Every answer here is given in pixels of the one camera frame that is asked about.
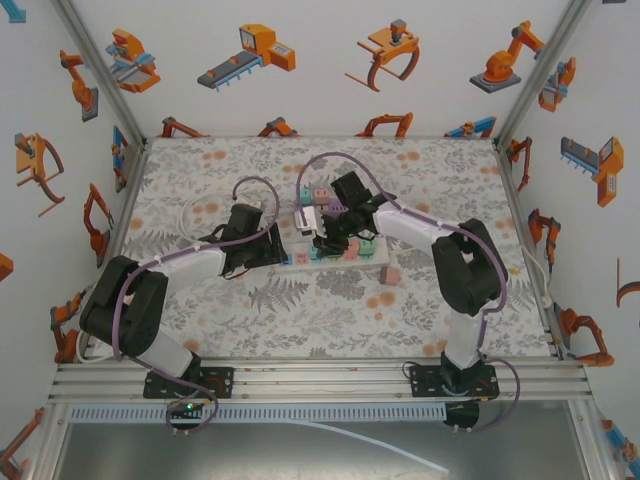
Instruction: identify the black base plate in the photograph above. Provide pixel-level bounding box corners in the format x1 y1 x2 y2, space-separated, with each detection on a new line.
409 363 500 402
143 366 237 401

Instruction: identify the white plastic tube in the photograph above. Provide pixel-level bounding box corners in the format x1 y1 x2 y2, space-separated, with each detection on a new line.
292 418 451 476

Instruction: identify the floral table mat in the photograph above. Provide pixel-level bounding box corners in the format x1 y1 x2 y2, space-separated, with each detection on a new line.
102 135 561 360

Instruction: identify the aluminium frame post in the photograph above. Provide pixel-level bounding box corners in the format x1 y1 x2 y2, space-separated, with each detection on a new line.
51 0 150 147
493 0 597 147

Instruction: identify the white power strip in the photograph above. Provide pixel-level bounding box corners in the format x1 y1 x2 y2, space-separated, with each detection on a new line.
276 233 392 274

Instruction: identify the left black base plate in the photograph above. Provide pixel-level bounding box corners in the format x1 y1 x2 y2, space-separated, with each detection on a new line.
143 366 237 401

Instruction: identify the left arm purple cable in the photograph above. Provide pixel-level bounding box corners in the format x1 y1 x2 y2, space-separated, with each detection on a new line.
112 176 280 437

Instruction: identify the right aluminium frame post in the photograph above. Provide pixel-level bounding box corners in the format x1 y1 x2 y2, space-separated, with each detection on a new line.
493 0 597 147

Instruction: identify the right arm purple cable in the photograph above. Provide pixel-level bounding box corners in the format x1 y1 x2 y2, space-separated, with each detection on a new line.
296 151 522 435

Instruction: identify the right aluminium side rail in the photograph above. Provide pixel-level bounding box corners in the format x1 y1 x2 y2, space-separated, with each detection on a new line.
493 139 569 362

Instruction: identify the left aluminium frame post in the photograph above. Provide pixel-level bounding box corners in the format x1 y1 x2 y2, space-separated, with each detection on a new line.
51 0 150 147

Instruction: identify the white slotted cable duct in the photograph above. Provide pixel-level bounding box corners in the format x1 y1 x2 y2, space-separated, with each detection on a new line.
68 402 447 424

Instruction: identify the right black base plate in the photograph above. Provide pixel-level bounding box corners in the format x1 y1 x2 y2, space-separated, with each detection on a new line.
409 363 500 402

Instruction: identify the left aluminium side rail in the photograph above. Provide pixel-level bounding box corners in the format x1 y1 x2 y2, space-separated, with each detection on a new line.
101 141 150 294

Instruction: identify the aluminium side rail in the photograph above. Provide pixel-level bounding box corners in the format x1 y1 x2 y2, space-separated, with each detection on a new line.
101 141 150 294
493 139 569 362

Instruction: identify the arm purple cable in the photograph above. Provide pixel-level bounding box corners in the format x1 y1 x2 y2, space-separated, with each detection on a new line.
296 151 522 435
112 176 280 437

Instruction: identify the purple power strip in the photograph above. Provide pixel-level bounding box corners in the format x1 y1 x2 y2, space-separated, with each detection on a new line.
292 196 352 222

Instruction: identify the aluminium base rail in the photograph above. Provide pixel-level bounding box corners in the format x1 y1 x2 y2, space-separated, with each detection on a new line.
47 358 595 407

